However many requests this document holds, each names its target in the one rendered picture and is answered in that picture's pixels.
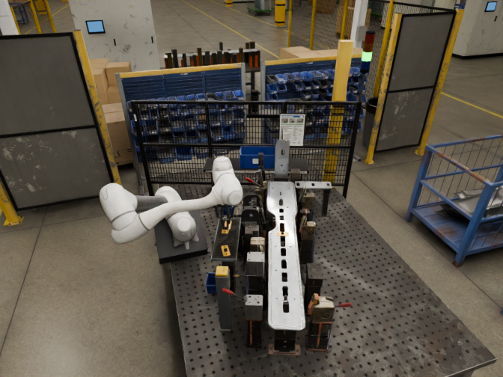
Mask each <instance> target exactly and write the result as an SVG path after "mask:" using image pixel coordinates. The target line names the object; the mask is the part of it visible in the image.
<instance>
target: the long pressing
mask: <svg viewBox="0 0 503 377"><path fill-rule="evenodd" d="M280 192H281V195H280ZM281 198H282V199H283V201H284V202H283V205H282V206H280V205H279V200H280V199H281ZM279 209H283V210H284V212H279ZM266 210H267V212H268V213H270V214H271V215H273V216H275V228H274V229H273V230H271V231H269V233H268V326H269V327H270V328H271V329H273V330H286V331H301V330H302V329H304V328H305V309H304V301H303V294H302V280H301V272H300V264H299V250H298V242H297V235H296V221H295V217H296V214H297V213H298V207H297V201H296V188H295V184H294V183H293V182H270V181H269V182H268V183H267V205H266ZM288 214H289V215H288ZM281 215H282V216H284V220H283V221H281V220H280V218H279V216H281ZM280 223H283V224H284V232H289V236H284V237H285V247H281V236H277V235H276V232H280ZM282 248H285V249H286V256H285V257H283V256H282V255H281V249H282ZM282 260H286V262H287V268H286V269H283V268H282V267H281V261H282ZM276 270H277V271H276ZM282 273H287V282H283V281H282ZM283 286H287V288H288V297H287V301H288V302H289V313H284V311H283V302H284V296H283V293H282V287H283ZM294 299H295V300H294Z"/></svg>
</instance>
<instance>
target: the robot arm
mask: <svg viewBox="0 0 503 377"><path fill-rule="evenodd" d="M213 182H214V183H215V185H214V186H213V188H212V191H211V193H210V194H209V195H207V196H206V197H203V198H201V199H197V200H181V198H180V196H179V194H178V193H177V192H176V191H175V190H174V189H173V188H171V187H169V186H164V187H162V188H159V189H158V190H157V191H156V194H155V196H141V195H133V194H132V193H130V192H128V191H127V190H126V189H124V188H123V187H122V186H120V185H118V184H117V183H110V184H108V185H106V186H104V187H102V188H101V190H100V203H101V205H102V208H103V210H104V212H105V214H106V216H107V217H108V219H109V220H110V222H111V223H112V226H113V228H114V229H113V230H112V239H113V240H114V241H115V242H116V243H118V244H122V243H127V242H131V241H134V240H136V239H138V238H139V237H141V236H143V235H144V234H145V233H147V232H148V231H149V230H151V229H152V228H153V227H154V226H156V225H157V224H158V223H159V222H160V221H161V220H162V219H163V218H165V219H166V220H167V222H168V224H169V226H170V228H171V230H172V234H173V239H174V246H175V247H177V246H178V245H182V244H184V245H185V247H186V250H187V249H189V243H190V242H198V240H199V239H198V236H197V233H196V225H195V219H194V218H192V216H191V215H190V214H189V213H188V212H189V211H196V210H202V209H207V208H210V207H211V206H214V208H215V211H216V215H217V218H220V219H221V224H222V227H223V229H224V228H225V217H223V211H224V208H225V209H226V213H227V219H226V223H227V230H228V228H229V224H230V222H231V219H233V216H234V209H235V207H236V205H237V204H238V203H239V202H240V201H241V200H242V198H243V190H242V187H241V185H240V182H239V180H238V179H237V178H236V177H235V175H234V169H233V168H232V164H231V161H230V159H229V158H227V157H223V156H222V157H219V158H216V159H215V160H214V162H213ZM217 205H219V206H220V207H221V215H220V213H219V208H218V206H217ZM229 206H232V207H233V208H232V212H231V216H230V211H229ZM137 212H142V213H140V214H137Z"/></svg>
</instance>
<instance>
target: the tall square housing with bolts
mask: <svg viewBox="0 0 503 377"><path fill-rule="evenodd" d="M248 275H254V277H252V276H249V295H263V276H264V252H248V253H247V260H246V276H248ZM264 301H265V300H264V298H263V311H264V310H265V306H264Z"/></svg>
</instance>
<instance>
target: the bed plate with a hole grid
mask: <svg viewBox="0 0 503 377"><path fill-rule="evenodd" d="M164 186H169V187H171V188H173V189H174V190H175V191H176V192H177V193H178V194H179V196H180V198H181V200H197V199H201V198H203V197H206V196H207V195H209V194H210V193H211V191H212V185H198V184H158V187H159V189H160V188H162V187H164ZM309 190H310V193H314V199H315V201H314V214H313V221H314V222H315V224H316V229H315V230H316V235H315V241H314V240H313V242H314V248H313V244H312V249H314V254H313V255H312V256H313V258H314V259H313V261H314V262H313V263H320V265H321V270H322V275H323V285H322V286H321V290H320V297H333V300H334V301H333V302H334V305H338V304H343V303H351V304H352V306H351V307H335V313H334V317H333V322H332V329H331V324H330V325H329V331H328V337H329V333H330V329H331V334H330V337H329V341H328V345H327V346H330V347H328V348H329V349H328V350H329V351H331V352H329V353H327V352H326V351H315V352H314V351H308V350H307V349H306V348H305V345H306V344H304V343H305V342H306V341H305V340H306V337H307V336H308V329H309V324H311V321H305V328H304V329H302V330H301V331H296V344H295V345H300V351H301V355H300V356H294V355H269V354H268V345H269V344H270V343H271V344H274V330H273V329H271V328H270V327H269V326H268V283H266V286H265V290H266V295H263V298H264V300H265V301H264V306H265V310H264V311H263V316H262V321H261V336H263V344H262V346H263V348H264V350H258V349H254V348H246V339H245V336H246V335H247V327H248V320H246V303H245V302H244V301H242V299H241V298H238V297H236V298H232V297H230V300H231V320H233V329H232V331H219V326H220V323H219V308H218V299H217V294H209V293H207V287H206V285H205V283H206V279H207V273H216V268H217V266H222V261H211V255H212V251H213V244H214V240H215V236H216V229H217V225H218V221H219V219H218V218H217V215H216V211H215V208H214V206H211V207H210V208H207V209H202V210H200V213H201V220H202V224H203V228H204V236H205V240H206V244H207V253H208V254H206V255H202V256H198V257H192V258H188V259H184V260H178V261H174V262H170V267H171V276H172V281H173V287H174V296H175V301H176V307H177V315H178V321H179V326H180V336H181V340H182V346H183V356H184V361H185V366H186V375H187V377H457V376H461V375H462V374H465V373H469V372H471V371H473V370H477V369H479V368H481V367H485V366H487V365H490V364H494V363H495V362H496V360H497V358H496V357H495V356H494V354H493V353H492V352H491V351H490V350H489V349H488V348H487V347H486V346H485V345H484V344H483V343H482V342H481V341H480V340H479V339H478V338H477V337H476V336H475V335H474V334H473V333H472V332H471V331H470V330H469V329H468V328H467V326H466V325H465V324H464V323H463V322H462V321H461V320H460V319H459V318H458V317H457V316H456V315H455V314H454V312H453V311H452V310H450V309H448V306H447V305H446V304H444V303H443V301H442V300H441V299H440V298H439V297H438V296H437V295H436V293H435V292H434V291H433V290H432V289H431V288H429V286H428V285H426V283H425V282H424V281H423V280H422V279H421V278H420V277H419V276H418V275H417V274H416V273H415V272H414V271H413V270H412V269H411V267H410V266H409V265H408V264H407V263H406V262H405V261H404V260H403V259H402V258H401V257H400V256H399V254H398V253H397V252H396V251H394V250H393V249H392V248H391V246H390V245H389V244H388V243H387V242H385V240H384V238H382V237H381V235H379V234H378V232H376V231H375V229H373V228H372V226H370V225H369V223H368V222H367V221H366V220H365V219H364V218H363V217H362V216H361V215H360V214H359V213H358V211H356V209H355V208H354V207H353V206H352V205H351V204H350V203H349V202H348V201H347V200H346V199H345V198H344V196H343V195H342V194H341V193H340V192H339V191H337V189H336V188H335V187H334V188H331V191H330V195H329V203H328V209H327V212H330V215H331V217H318V216H317V212H322V211H321V209H322V203H323V189H309Z"/></svg>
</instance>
